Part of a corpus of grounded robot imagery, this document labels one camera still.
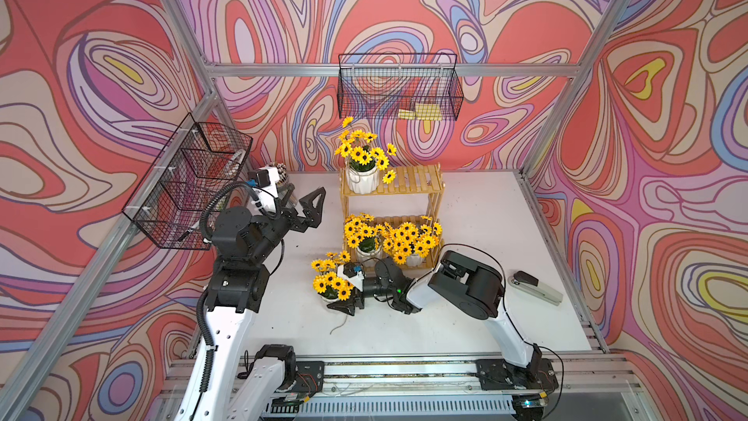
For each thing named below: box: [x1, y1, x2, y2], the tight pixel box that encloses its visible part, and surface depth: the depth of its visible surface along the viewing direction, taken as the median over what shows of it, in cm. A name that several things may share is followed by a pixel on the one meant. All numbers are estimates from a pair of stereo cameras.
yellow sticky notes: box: [398, 102, 444, 121], surface depth 86 cm
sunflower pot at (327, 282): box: [310, 250, 355, 302], surface depth 77 cm
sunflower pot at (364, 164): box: [335, 116, 398, 195], surface depth 71 cm
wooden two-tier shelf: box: [338, 162, 445, 269], surface depth 81 cm
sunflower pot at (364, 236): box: [343, 212, 386, 262], surface depth 85 cm
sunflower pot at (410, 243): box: [381, 215, 443, 268], surface depth 83 cm
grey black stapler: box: [507, 269, 564, 307], surface depth 88 cm
